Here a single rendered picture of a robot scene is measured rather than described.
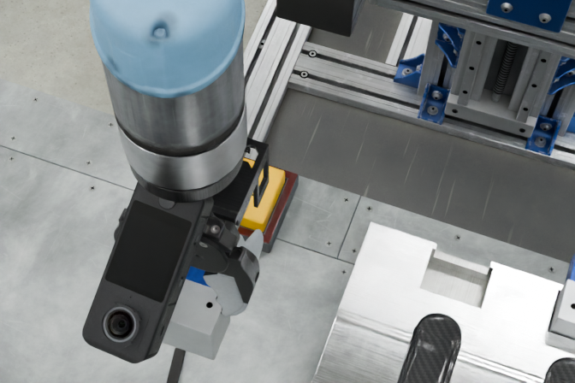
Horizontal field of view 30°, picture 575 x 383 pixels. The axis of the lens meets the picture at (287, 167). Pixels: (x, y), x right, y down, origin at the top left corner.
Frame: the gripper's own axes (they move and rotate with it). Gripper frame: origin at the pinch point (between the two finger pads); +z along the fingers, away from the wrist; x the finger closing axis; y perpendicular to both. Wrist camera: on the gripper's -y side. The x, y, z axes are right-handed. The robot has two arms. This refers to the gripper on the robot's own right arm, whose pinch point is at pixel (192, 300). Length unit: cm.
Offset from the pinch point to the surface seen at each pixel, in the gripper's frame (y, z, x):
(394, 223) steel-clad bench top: 19.4, 15.0, -11.5
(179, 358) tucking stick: -0.2, 14.5, 2.2
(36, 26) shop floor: 78, 95, 73
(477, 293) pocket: 12.2, 8.6, -20.4
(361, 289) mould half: 7.9, 5.9, -11.3
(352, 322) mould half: 5.0, 6.2, -11.5
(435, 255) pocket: 13.8, 7.4, -16.2
